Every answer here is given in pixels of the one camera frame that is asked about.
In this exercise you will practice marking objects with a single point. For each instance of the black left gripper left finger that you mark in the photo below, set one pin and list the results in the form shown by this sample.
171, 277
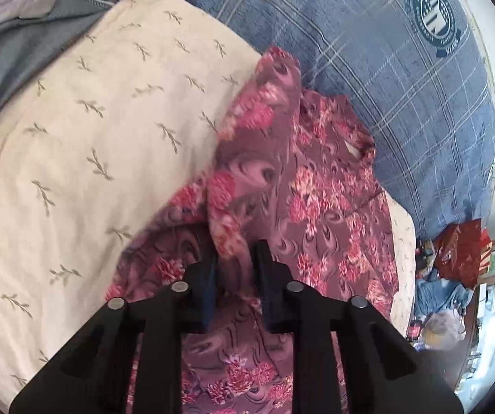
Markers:
127, 356

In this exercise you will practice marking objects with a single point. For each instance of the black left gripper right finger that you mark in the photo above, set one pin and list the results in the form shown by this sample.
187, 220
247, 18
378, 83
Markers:
346, 356

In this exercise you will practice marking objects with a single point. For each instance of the pink floral patterned shirt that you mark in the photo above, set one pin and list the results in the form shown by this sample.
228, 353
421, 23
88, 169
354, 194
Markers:
294, 168

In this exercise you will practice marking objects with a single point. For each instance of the blue clothes pile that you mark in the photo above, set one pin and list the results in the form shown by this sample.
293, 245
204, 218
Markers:
440, 294

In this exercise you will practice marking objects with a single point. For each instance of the red plastic bag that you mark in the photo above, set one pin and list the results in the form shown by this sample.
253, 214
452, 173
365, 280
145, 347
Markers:
463, 253

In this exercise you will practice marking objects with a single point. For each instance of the cream leaf print sheet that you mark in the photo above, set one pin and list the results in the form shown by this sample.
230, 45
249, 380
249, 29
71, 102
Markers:
94, 148

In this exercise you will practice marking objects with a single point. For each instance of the blue plaid quilt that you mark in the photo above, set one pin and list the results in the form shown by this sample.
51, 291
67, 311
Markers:
415, 76

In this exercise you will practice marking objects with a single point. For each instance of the grey blue garment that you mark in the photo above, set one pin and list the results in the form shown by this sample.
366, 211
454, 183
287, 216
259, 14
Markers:
23, 26

